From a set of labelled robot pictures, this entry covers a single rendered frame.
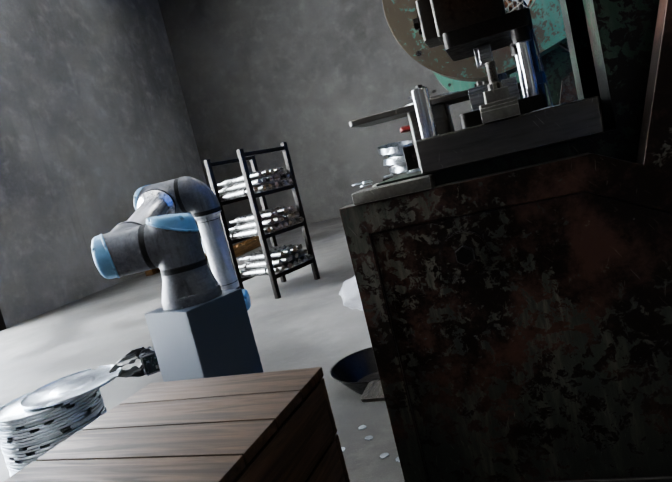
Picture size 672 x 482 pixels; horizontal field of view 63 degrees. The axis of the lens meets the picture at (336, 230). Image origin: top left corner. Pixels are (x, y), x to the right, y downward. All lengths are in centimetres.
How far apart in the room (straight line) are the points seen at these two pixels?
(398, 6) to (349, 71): 555
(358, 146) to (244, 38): 237
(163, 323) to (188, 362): 12
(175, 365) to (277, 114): 719
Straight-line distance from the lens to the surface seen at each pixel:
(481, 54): 118
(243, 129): 869
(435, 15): 115
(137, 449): 94
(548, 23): 253
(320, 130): 822
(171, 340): 143
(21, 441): 184
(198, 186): 181
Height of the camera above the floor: 69
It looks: 6 degrees down
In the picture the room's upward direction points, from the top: 14 degrees counter-clockwise
